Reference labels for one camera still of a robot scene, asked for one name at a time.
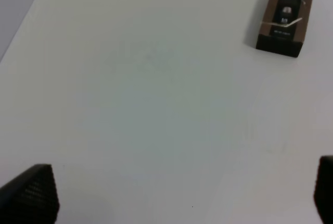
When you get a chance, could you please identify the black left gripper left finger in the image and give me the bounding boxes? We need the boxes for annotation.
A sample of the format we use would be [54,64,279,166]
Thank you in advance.
[1,164,60,224]

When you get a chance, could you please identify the brown black cardboard box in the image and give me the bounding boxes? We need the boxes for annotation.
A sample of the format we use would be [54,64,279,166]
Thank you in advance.
[255,0,313,58]

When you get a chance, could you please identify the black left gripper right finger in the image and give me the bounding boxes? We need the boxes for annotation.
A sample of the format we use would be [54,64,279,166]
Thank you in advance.
[313,155,333,224]

